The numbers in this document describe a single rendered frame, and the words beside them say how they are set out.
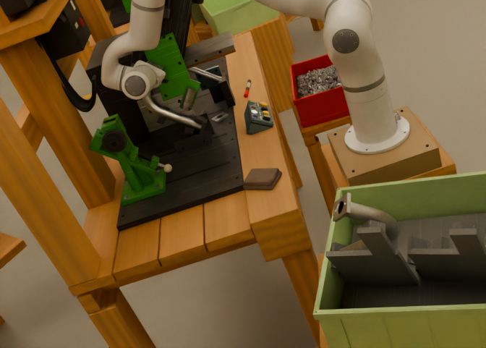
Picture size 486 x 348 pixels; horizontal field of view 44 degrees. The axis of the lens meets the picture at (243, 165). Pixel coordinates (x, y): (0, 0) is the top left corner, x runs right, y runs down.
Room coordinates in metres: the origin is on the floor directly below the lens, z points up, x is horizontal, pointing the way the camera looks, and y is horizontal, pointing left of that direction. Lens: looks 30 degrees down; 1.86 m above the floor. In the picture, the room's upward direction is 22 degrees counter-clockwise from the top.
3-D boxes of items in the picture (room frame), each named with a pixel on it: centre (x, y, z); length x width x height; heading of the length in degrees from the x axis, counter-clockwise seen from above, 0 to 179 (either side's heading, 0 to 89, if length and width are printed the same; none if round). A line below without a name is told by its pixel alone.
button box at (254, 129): (1.88, -0.11, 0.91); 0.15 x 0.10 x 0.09; 173
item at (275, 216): (2.07, -0.12, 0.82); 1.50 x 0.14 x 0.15; 173
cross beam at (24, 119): (2.15, 0.53, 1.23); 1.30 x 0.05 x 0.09; 173
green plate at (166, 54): (2.02, 0.11, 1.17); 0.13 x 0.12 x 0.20; 173
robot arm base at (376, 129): (1.47, -0.40, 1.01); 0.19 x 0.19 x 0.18
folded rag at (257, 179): (1.50, -0.04, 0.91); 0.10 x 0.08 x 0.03; 51
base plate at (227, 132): (2.10, 0.16, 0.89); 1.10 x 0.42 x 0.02; 173
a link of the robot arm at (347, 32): (1.44, -0.38, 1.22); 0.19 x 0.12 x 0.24; 156
